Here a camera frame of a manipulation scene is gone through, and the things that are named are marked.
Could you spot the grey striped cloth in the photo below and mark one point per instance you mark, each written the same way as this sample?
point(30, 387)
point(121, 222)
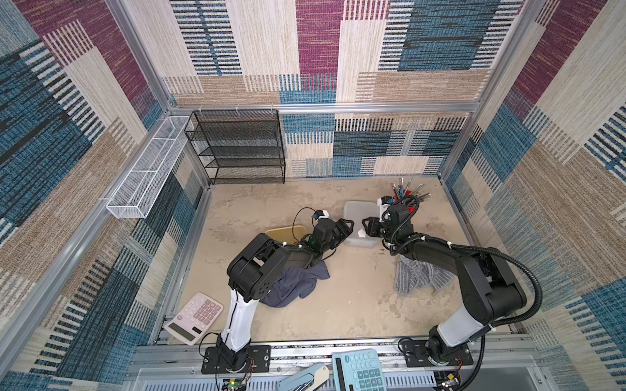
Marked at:
point(411, 275)

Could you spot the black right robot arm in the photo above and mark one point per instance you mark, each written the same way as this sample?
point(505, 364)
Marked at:
point(496, 289)

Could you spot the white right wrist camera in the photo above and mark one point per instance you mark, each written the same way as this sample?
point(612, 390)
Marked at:
point(383, 204)

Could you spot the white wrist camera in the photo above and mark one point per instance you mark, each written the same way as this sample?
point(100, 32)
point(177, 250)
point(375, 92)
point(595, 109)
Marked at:
point(383, 204)
point(318, 214)

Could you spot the yellow lunch box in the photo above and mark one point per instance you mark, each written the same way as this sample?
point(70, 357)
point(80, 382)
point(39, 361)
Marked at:
point(288, 234)

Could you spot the light blue handheld device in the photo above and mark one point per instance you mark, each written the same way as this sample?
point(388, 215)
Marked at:
point(306, 380)

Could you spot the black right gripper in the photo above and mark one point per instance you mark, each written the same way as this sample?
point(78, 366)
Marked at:
point(376, 225)

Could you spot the red pencil cup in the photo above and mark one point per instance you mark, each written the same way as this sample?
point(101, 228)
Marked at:
point(410, 201)

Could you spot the pink calculator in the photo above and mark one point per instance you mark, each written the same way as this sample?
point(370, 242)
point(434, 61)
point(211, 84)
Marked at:
point(195, 319)

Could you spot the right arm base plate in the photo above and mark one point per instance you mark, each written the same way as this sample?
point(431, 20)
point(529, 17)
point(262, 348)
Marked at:
point(423, 353)

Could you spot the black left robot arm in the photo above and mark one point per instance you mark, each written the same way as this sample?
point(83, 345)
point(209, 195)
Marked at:
point(253, 274)

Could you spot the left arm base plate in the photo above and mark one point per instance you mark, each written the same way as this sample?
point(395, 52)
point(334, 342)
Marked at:
point(222, 360)

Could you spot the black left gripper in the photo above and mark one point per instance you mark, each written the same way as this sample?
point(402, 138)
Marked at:
point(346, 231)

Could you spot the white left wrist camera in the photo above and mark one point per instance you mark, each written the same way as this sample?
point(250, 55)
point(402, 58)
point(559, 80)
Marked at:
point(318, 214)

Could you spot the dark blue cloth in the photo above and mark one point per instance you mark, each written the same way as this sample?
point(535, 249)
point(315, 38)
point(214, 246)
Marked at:
point(295, 283)

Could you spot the white wire basket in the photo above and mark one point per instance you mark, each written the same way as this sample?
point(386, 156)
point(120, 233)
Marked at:
point(141, 186)

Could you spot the teal calculator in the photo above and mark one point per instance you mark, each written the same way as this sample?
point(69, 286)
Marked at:
point(358, 370)

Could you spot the black mesh shelf rack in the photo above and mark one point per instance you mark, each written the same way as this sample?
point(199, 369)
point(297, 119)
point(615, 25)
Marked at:
point(238, 146)

